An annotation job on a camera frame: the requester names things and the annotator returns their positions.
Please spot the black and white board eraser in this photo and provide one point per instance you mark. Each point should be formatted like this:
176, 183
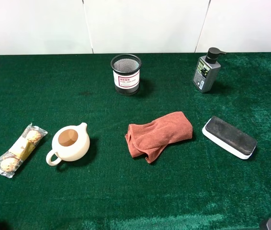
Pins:
229, 138

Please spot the black mesh pen holder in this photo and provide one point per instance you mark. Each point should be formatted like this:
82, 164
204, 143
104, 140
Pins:
126, 73

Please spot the rust orange folded cloth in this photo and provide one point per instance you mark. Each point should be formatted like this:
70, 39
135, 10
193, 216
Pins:
152, 138

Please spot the grey pump dispenser bottle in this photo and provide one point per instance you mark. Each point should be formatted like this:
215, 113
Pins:
207, 70

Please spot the dark green table cloth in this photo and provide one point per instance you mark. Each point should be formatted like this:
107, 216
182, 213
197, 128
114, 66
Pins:
193, 185

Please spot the cream teapot with wooden lid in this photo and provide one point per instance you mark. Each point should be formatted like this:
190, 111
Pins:
70, 143

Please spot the clear snack packet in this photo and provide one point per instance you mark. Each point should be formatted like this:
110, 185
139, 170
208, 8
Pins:
17, 154

